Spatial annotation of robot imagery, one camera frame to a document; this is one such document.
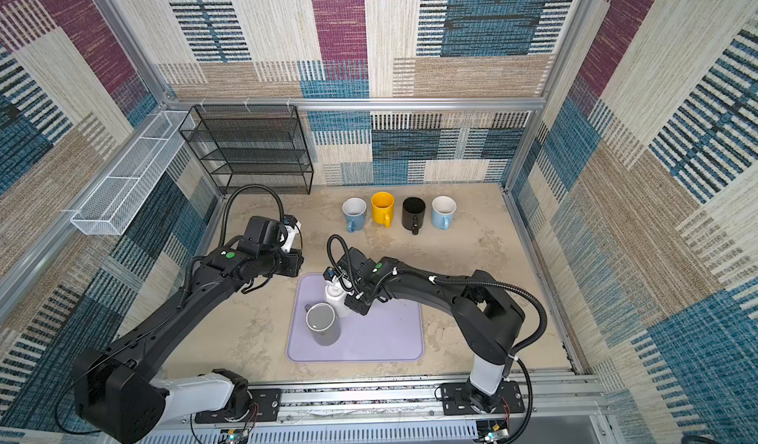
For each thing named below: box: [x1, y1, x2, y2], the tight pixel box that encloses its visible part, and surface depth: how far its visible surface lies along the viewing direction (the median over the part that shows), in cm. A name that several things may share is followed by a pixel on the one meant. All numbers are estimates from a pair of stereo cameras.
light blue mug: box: [431, 195, 457, 231], surface depth 104 cm
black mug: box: [401, 196, 426, 235], surface depth 104 cm
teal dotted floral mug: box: [341, 197, 368, 233], surface depth 104 cm
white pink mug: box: [324, 281, 352, 319], surface depth 82 cm
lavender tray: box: [286, 273, 425, 363], surface depth 85 cm
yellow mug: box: [371, 191, 394, 228], surface depth 107 cm
